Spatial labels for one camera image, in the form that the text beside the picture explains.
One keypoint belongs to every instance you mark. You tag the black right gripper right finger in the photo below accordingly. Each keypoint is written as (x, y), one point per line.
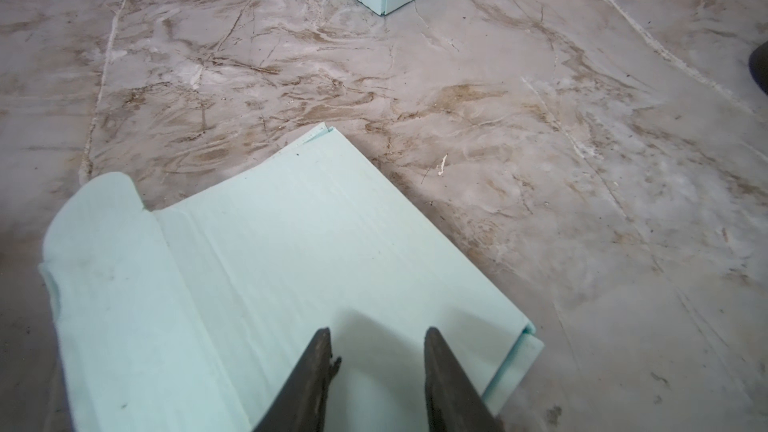
(452, 403)

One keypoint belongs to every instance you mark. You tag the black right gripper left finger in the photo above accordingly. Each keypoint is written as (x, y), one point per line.
(300, 405)

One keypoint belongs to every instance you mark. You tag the mint box sheets stack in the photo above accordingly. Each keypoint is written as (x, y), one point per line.
(192, 317)

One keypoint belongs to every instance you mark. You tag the black round-base stand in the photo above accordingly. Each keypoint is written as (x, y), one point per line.
(758, 66)

